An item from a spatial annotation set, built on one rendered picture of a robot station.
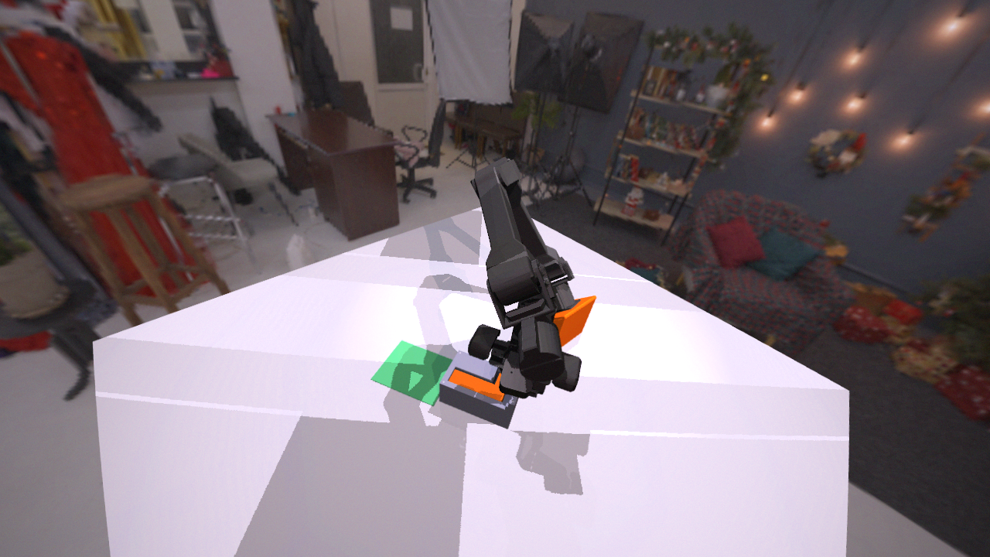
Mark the orange l-shaped part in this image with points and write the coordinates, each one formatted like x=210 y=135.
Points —
x=478 y=385

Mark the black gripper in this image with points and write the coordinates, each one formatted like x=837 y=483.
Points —
x=485 y=339

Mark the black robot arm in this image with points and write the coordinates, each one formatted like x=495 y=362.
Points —
x=520 y=268

